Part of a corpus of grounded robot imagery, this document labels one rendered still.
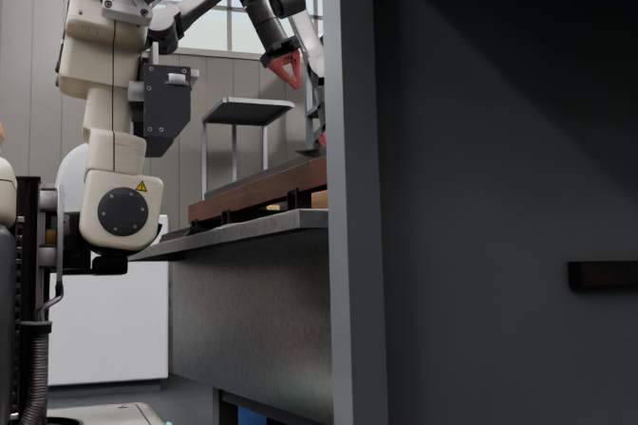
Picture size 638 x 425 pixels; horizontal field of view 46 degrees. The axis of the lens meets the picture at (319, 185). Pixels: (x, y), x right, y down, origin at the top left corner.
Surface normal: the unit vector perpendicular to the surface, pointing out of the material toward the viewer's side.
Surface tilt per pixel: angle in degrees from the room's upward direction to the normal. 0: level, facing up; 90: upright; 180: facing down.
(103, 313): 90
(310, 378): 90
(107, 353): 90
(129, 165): 90
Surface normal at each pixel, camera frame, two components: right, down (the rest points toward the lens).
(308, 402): -0.89, -0.04
